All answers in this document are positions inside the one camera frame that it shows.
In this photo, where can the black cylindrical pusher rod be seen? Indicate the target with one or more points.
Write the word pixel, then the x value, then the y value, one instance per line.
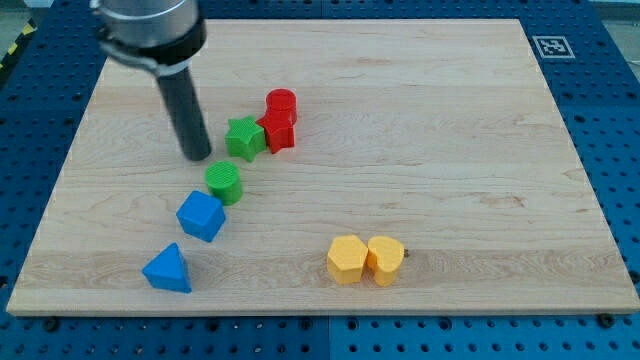
pixel 181 102

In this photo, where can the green cylinder block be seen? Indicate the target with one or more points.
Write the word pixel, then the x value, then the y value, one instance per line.
pixel 223 182

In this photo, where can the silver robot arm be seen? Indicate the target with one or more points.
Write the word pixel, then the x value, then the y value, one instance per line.
pixel 161 37

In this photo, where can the green star block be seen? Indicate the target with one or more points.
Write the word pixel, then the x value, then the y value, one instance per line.
pixel 245 138

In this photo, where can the red star block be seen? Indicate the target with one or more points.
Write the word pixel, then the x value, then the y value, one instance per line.
pixel 278 129

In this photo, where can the red cylinder block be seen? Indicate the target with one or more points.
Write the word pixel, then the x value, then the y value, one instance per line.
pixel 282 101

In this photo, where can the blue cube block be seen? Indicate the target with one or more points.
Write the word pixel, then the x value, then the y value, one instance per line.
pixel 201 216

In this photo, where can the blue triangle block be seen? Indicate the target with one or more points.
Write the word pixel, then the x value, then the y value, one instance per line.
pixel 168 270

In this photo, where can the wooden board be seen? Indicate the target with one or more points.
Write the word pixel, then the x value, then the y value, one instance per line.
pixel 442 134

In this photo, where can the yellow hexagon block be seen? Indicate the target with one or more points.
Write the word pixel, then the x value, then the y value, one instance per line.
pixel 346 258

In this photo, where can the yellow heart block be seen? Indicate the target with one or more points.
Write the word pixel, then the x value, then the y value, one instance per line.
pixel 385 257

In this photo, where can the white fiducial marker tag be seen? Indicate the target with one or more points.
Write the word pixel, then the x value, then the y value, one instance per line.
pixel 553 47

